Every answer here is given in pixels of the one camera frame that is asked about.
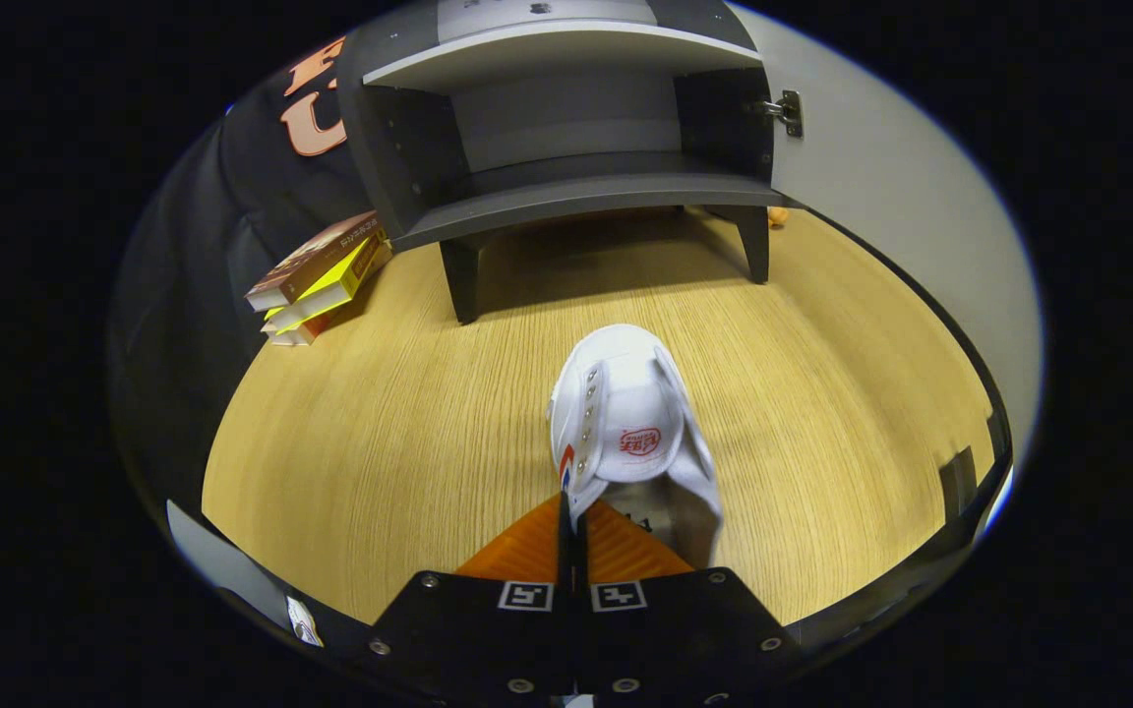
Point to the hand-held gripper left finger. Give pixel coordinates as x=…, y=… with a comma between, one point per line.
x=488, y=639

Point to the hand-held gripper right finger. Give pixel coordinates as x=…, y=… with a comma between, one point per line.
x=685, y=639

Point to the white canvas shoe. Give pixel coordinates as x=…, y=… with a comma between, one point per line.
x=626, y=393

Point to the dark grey shoe cabinet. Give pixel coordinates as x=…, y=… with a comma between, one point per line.
x=566, y=192

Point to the beige shoe cabinet door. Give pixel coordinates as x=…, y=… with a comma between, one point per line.
x=901, y=216

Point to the metal cabinet door hinge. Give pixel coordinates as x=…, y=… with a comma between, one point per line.
x=789, y=113

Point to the orange cover book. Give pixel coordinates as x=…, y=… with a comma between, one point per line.
x=306, y=329

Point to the yellow cover book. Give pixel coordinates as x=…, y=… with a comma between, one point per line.
x=335, y=287

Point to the brown cover book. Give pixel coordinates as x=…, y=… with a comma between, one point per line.
x=316, y=258

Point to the black backdrop cloth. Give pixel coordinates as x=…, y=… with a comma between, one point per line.
x=193, y=246

